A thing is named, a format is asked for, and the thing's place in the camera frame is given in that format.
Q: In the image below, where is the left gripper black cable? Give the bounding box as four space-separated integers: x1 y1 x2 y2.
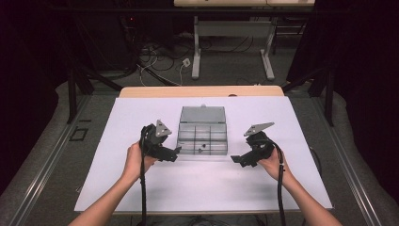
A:
137 125 149 226

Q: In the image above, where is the aluminium floor rail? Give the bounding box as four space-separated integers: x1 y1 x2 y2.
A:
8 93 92 226
312 96 383 226

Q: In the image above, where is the clear plastic compartment box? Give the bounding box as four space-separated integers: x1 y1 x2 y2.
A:
176 104 229 156

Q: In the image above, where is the dark curtain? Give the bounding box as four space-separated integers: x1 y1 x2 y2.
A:
286 0 399 205
0 0 61 196

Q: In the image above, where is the black metal stand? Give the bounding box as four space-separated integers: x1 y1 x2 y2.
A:
66 67 124 125
281 67 335 127

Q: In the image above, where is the black equipment with red light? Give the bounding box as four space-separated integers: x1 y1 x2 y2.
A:
119 13 139 36

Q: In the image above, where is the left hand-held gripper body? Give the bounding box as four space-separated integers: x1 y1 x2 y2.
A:
140 120 173 162

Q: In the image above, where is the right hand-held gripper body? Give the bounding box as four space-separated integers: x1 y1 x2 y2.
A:
244 121 276 164

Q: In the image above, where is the white metal desk frame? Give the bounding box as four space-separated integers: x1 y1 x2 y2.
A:
191 15 277 81

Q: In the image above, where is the black cable beside table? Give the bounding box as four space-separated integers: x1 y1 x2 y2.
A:
310 146 323 177

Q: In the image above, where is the person's right hand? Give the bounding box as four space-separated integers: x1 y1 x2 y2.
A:
257 149 295 186

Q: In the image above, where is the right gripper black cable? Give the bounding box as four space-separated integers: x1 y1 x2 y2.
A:
268 140 288 226

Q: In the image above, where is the tangle of black floor cables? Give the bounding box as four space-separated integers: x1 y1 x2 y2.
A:
136 33 256 87

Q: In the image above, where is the white table cover sheet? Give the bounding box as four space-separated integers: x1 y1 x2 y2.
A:
73 96 333 213

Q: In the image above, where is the white floor cable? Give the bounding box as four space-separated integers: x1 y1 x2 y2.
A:
138 56 186 88

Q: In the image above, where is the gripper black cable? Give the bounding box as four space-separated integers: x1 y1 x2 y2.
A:
137 125 149 226
268 140 288 226

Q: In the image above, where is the person's left hand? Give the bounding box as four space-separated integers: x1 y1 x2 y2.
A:
122 141 158 182

